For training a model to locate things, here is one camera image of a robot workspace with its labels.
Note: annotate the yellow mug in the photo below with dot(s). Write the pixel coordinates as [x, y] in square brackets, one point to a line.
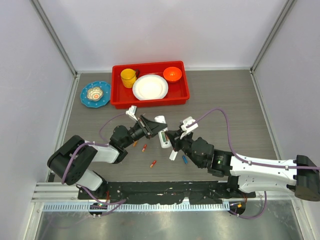
[129, 77]

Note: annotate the blue dotted plate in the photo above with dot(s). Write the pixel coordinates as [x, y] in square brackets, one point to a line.
[106, 87]

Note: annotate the green battery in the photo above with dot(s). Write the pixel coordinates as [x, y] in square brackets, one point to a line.
[164, 137]

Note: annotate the white remote control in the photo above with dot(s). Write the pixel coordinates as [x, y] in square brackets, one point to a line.
[161, 119]

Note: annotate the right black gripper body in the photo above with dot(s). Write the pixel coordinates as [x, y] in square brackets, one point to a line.
[185, 143]

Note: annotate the slotted cable duct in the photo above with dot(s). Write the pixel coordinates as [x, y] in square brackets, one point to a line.
[96, 207]

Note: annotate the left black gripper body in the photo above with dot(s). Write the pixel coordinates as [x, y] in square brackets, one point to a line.
[139, 121]

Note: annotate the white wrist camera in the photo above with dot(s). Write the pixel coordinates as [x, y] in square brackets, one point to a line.
[188, 126]
[131, 113]

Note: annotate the red plastic tray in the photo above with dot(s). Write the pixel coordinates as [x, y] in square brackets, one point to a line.
[122, 97]

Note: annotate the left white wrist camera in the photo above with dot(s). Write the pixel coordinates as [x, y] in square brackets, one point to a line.
[131, 113]

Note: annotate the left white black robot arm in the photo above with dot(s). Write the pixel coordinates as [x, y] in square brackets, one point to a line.
[72, 160]

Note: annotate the small patterned bowl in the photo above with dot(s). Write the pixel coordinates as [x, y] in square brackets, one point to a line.
[94, 94]

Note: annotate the blue battery lower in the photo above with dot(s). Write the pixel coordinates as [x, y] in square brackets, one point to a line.
[185, 159]

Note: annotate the orange bowl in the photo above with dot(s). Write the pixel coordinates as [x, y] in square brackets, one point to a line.
[172, 74]

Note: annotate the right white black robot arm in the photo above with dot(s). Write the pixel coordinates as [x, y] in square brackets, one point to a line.
[246, 174]

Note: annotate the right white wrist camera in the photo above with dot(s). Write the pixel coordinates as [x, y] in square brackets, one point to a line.
[188, 126]

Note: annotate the white battery cover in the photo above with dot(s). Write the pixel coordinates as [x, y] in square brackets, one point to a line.
[173, 155]

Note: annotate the white paper plate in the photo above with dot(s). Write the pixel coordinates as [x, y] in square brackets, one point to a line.
[150, 87]

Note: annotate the red battery bottom left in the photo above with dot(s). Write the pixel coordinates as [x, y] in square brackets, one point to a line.
[153, 163]

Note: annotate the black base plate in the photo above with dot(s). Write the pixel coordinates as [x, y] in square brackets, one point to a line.
[164, 192]

